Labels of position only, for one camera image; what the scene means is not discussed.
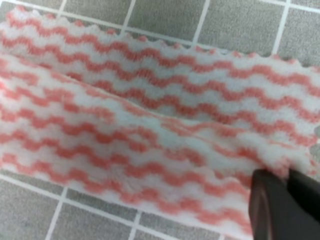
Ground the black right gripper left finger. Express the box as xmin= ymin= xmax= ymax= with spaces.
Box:
xmin=248 ymin=168 xmax=313 ymax=240

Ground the pink wavy striped towel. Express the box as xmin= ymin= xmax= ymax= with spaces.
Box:
xmin=0 ymin=6 xmax=320 ymax=240

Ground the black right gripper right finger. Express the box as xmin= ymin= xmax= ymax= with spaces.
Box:
xmin=286 ymin=169 xmax=320 ymax=240

